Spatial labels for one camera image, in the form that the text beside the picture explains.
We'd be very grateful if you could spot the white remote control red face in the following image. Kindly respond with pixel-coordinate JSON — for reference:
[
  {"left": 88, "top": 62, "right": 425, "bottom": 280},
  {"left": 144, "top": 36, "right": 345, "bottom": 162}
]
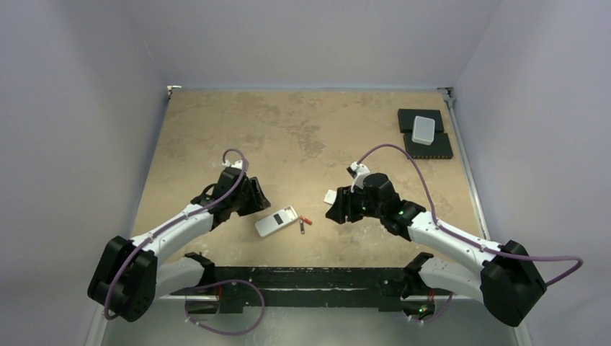
[{"left": 254, "top": 206, "right": 298, "bottom": 238}]

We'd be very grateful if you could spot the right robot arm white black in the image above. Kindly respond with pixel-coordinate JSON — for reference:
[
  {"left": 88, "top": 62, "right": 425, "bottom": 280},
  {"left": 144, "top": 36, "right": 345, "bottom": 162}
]
[{"left": 325, "top": 173, "right": 547, "bottom": 327}]

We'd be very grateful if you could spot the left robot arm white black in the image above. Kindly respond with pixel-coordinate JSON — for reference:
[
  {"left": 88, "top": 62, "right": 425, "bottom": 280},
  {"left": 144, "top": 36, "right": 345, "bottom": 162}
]
[{"left": 87, "top": 167, "right": 271, "bottom": 322}]

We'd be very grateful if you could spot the black tray front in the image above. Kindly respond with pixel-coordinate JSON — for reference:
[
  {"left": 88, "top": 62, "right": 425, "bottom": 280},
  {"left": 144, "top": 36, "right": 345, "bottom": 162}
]
[{"left": 403, "top": 133, "right": 453, "bottom": 159}]

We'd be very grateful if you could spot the black tray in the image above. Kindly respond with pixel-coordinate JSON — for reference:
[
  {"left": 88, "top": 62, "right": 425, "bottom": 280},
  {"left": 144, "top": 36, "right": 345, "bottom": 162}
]
[
  {"left": 397, "top": 108, "right": 445, "bottom": 134},
  {"left": 403, "top": 133, "right": 453, "bottom": 159}
]

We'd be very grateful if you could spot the white plastic box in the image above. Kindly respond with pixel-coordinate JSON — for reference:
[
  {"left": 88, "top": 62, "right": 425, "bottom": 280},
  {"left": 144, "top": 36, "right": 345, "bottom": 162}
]
[{"left": 411, "top": 116, "right": 436, "bottom": 146}]

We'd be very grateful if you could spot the black tray rear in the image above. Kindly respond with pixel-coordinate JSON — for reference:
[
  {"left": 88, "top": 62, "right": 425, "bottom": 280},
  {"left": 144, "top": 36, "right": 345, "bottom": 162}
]
[{"left": 397, "top": 108, "right": 445, "bottom": 134}]

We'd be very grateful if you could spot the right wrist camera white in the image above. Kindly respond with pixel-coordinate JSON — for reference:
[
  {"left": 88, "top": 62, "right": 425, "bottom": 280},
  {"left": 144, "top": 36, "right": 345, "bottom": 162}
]
[{"left": 347, "top": 161, "right": 371, "bottom": 192}]

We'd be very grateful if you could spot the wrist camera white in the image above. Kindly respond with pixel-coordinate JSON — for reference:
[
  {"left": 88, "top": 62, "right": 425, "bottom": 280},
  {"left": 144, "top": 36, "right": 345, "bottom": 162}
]
[
  {"left": 223, "top": 159, "right": 249, "bottom": 171},
  {"left": 347, "top": 161, "right": 371, "bottom": 192}
]

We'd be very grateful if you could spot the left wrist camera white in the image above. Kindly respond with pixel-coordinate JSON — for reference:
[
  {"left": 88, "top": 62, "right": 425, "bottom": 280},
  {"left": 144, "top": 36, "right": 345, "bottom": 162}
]
[{"left": 223, "top": 159, "right": 249, "bottom": 171}]

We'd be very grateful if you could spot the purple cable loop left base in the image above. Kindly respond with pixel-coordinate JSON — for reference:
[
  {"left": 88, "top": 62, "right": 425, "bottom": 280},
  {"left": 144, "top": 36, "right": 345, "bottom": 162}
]
[{"left": 184, "top": 279, "right": 267, "bottom": 337}]

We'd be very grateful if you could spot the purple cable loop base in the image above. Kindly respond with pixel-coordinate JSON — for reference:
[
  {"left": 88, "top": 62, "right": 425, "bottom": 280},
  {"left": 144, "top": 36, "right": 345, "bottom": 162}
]
[
  {"left": 184, "top": 279, "right": 267, "bottom": 337},
  {"left": 403, "top": 288, "right": 455, "bottom": 327}
]

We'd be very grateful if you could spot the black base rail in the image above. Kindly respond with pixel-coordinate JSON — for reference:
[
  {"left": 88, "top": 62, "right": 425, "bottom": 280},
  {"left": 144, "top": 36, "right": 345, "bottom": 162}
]
[{"left": 192, "top": 267, "right": 429, "bottom": 312}]

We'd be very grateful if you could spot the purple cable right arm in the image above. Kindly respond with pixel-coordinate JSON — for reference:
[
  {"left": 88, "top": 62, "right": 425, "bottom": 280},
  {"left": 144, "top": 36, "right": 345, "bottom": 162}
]
[{"left": 355, "top": 143, "right": 584, "bottom": 288}]

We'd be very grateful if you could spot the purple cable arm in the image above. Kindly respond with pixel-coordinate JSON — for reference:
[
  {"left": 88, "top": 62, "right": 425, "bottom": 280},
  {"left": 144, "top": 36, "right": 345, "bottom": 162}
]
[
  {"left": 355, "top": 143, "right": 584, "bottom": 288},
  {"left": 102, "top": 148, "right": 250, "bottom": 321}
]

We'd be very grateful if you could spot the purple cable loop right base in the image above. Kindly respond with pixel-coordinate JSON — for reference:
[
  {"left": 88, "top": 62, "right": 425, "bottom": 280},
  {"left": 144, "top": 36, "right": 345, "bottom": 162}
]
[{"left": 403, "top": 288, "right": 455, "bottom": 327}]

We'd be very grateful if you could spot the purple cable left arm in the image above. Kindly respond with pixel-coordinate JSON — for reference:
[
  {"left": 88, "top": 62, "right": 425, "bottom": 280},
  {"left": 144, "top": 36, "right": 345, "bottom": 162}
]
[{"left": 102, "top": 148, "right": 250, "bottom": 321}]

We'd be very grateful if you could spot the aluminium frame rail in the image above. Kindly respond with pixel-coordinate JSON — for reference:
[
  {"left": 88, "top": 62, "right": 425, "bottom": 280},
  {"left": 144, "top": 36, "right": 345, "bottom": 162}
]
[{"left": 438, "top": 87, "right": 533, "bottom": 346}]

